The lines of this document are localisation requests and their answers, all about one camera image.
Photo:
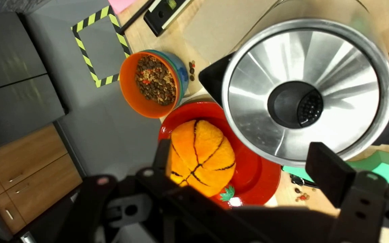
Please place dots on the red plate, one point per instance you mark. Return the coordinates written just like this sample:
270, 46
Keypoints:
256, 180

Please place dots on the pink sticky note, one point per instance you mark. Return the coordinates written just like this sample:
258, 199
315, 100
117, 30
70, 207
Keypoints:
120, 5

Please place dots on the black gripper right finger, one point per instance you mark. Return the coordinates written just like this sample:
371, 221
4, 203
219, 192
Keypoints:
329, 170

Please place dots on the dark steel refrigerator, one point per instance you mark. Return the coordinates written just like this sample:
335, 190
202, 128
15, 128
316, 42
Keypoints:
13, 89

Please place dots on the stainless steel electric kettle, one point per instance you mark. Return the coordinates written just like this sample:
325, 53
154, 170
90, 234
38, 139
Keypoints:
252, 89

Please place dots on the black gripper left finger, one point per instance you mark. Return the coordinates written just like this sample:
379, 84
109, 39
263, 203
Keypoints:
162, 155

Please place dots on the wooden base cabinet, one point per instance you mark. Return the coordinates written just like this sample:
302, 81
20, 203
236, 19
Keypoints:
27, 176

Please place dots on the black level tool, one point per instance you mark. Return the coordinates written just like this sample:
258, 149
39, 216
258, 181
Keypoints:
162, 15

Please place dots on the yellow black hazard tape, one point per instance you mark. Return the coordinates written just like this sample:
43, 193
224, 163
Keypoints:
82, 54

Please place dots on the small toy strawberry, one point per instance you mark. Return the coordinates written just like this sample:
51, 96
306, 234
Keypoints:
227, 193

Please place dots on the black pen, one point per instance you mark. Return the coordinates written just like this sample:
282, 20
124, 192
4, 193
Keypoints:
138, 16

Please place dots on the orange plush pumpkin ball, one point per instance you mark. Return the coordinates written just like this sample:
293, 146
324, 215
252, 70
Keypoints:
202, 155

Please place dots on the orange bowl with beans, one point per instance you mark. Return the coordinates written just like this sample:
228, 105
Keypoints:
151, 82

